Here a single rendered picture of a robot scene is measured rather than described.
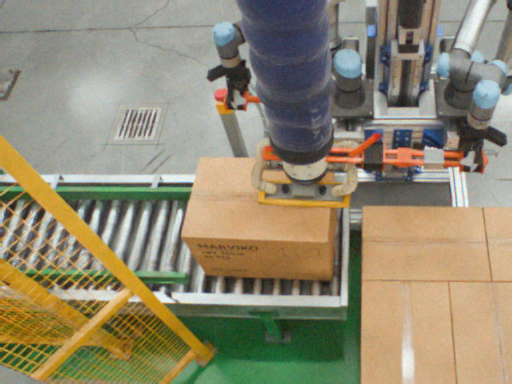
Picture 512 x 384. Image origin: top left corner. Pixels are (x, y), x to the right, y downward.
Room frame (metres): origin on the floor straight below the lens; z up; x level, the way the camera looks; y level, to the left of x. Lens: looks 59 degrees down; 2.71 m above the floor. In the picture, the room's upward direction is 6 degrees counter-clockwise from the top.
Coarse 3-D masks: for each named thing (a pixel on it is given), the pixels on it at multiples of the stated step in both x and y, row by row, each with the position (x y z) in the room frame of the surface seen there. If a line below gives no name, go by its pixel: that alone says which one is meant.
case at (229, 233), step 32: (224, 160) 1.34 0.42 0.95; (256, 160) 1.32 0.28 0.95; (192, 192) 1.19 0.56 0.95; (224, 192) 1.17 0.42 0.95; (256, 192) 1.16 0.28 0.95; (192, 224) 1.03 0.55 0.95; (224, 224) 1.02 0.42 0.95; (256, 224) 1.00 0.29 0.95; (288, 224) 0.99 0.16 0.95; (320, 224) 0.97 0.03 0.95; (224, 256) 0.96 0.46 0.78; (256, 256) 0.94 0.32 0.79; (288, 256) 0.92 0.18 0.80; (320, 256) 0.89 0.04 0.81
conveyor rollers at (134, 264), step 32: (0, 224) 1.40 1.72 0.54; (32, 224) 1.38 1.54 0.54; (96, 224) 1.34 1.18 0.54; (128, 224) 1.31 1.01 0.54; (160, 224) 1.29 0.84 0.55; (0, 256) 1.21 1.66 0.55; (32, 256) 1.19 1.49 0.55; (64, 256) 1.17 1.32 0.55; (192, 256) 1.10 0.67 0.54; (96, 288) 0.98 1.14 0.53; (160, 288) 0.94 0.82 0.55; (224, 288) 0.91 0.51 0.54; (256, 288) 0.89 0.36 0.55; (320, 288) 0.86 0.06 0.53
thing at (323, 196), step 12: (264, 180) 1.08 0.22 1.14; (276, 180) 1.08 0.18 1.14; (264, 192) 1.03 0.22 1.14; (276, 192) 1.02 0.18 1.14; (288, 192) 1.01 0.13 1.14; (324, 192) 0.99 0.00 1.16; (288, 204) 0.97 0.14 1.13; (300, 204) 0.96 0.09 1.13; (312, 204) 0.96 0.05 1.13; (324, 204) 0.95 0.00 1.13; (336, 204) 0.94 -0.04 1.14; (348, 204) 0.94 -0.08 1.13
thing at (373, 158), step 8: (376, 144) 1.10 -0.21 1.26; (384, 144) 1.09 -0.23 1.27; (368, 152) 1.07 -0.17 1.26; (376, 152) 1.06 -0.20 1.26; (384, 152) 1.05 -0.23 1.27; (368, 160) 1.03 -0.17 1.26; (376, 160) 1.03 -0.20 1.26; (384, 160) 1.02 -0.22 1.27; (368, 168) 1.02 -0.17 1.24; (376, 168) 1.01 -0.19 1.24; (384, 168) 1.02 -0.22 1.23
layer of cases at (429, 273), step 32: (384, 224) 1.16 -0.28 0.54; (416, 224) 1.14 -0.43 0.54; (448, 224) 1.12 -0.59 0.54; (480, 224) 1.10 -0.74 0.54; (384, 256) 0.99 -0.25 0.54; (416, 256) 0.97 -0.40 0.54; (448, 256) 0.95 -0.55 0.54; (480, 256) 0.93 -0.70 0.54; (384, 288) 0.83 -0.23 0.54; (416, 288) 0.81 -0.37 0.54; (448, 288) 0.79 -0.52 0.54; (480, 288) 0.77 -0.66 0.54; (384, 320) 0.68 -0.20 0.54; (416, 320) 0.66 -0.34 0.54; (448, 320) 0.64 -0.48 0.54; (480, 320) 0.63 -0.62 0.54; (384, 352) 0.54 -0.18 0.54; (416, 352) 0.52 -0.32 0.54; (448, 352) 0.51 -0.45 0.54; (480, 352) 0.49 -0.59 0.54
